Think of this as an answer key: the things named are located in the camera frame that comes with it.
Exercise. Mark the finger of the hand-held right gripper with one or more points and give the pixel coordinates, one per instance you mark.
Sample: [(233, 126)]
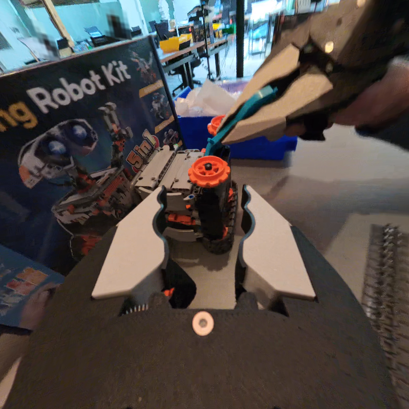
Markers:
[(281, 64), (287, 105)]

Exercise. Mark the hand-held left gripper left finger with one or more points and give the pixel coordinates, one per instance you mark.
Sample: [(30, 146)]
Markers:
[(128, 255)]

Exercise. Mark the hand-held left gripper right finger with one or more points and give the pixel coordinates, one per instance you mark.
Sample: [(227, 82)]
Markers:
[(275, 255)]

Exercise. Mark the teal plastic wrench tool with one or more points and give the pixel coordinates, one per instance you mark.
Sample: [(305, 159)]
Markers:
[(246, 105)]

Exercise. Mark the blue plastic bin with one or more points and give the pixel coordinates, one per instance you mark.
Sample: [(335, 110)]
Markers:
[(268, 147)]

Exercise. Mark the grey toy robot vehicle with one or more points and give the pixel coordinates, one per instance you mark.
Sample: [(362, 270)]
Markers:
[(211, 211)]

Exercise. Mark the long wooden table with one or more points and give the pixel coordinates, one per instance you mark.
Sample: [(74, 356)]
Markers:
[(198, 50)]

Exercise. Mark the yellow storage bin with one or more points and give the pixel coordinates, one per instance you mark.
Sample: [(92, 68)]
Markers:
[(174, 45)]

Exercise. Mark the robot kit box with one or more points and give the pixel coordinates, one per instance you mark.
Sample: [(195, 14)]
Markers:
[(64, 128)]

